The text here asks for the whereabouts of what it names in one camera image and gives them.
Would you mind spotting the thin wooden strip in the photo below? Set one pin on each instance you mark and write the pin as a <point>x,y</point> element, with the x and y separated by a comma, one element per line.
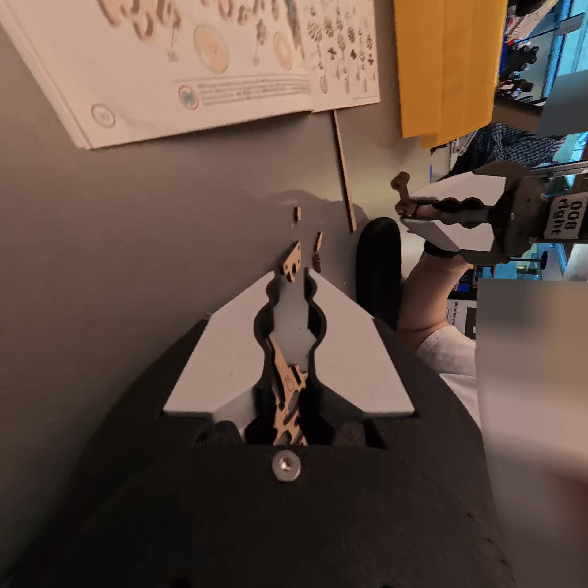
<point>345,174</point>

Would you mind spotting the person's right forearm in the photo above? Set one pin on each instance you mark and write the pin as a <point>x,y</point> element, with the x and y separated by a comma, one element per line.
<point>427,298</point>

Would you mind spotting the black dumbbells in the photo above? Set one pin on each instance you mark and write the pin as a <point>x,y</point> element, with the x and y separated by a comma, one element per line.
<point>519,69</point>

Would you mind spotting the small wooden pin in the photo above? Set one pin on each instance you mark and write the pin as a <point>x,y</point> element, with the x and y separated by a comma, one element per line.
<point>318,241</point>
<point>317,262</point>

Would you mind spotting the wooden bracket plate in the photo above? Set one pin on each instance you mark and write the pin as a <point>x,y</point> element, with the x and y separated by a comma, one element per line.
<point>292,262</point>

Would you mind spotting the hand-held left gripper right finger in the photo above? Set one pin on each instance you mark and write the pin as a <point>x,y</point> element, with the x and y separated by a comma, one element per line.
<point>363,367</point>

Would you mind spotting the black white marker sign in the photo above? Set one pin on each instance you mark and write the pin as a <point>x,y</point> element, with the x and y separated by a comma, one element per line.
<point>461,319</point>

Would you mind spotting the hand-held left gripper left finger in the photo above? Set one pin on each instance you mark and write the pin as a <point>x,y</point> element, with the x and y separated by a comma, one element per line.
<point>216,367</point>

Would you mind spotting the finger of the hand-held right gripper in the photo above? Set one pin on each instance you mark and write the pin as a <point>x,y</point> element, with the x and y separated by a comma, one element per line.
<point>473,188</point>
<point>464,234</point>

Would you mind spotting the open instruction booklet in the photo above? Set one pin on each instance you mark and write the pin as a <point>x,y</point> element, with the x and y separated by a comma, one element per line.
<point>160,92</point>

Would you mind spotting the punched wooden part sheet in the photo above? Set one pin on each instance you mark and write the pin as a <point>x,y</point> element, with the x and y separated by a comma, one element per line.
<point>287,390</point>

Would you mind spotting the person's right hand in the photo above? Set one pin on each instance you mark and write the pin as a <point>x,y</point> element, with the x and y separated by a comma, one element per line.
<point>441,249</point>

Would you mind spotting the yellow plastic bin stack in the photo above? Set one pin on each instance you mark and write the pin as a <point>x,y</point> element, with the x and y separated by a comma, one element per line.
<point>450,69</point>

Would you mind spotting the wooden link arm piece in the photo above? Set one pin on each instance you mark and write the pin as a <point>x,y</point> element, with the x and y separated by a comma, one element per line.
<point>404,193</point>

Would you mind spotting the person's black trousers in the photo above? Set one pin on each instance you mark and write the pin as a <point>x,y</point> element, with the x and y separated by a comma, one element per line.
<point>379,275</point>

